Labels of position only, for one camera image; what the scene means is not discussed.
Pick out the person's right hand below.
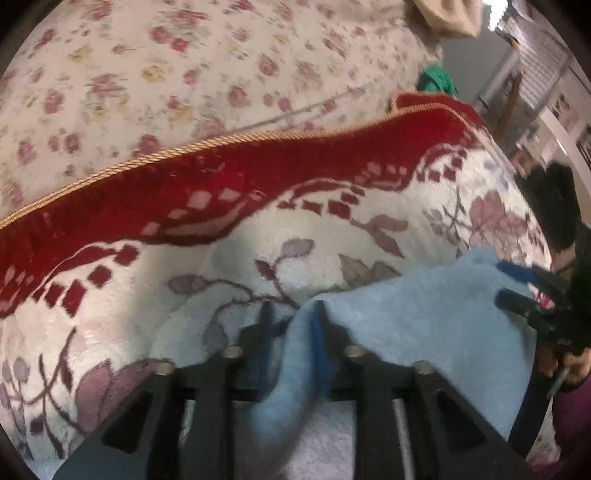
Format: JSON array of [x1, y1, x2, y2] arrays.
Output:
[[536, 346, 591, 385]]

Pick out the light grey fleece pants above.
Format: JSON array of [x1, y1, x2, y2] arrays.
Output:
[[235, 248, 536, 479]]

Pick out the small-flower print quilt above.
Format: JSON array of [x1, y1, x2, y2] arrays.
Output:
[[1, 1, 443, 215]]

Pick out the green cloth item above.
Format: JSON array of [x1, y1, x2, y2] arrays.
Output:
[[417, 64, 458, 97]]

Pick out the beige curtain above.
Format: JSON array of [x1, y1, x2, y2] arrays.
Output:
[[412, 0, 483, 38]]

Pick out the red cream floral blanket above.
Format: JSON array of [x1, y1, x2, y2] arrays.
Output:
[[1, 94, 551, 477]]

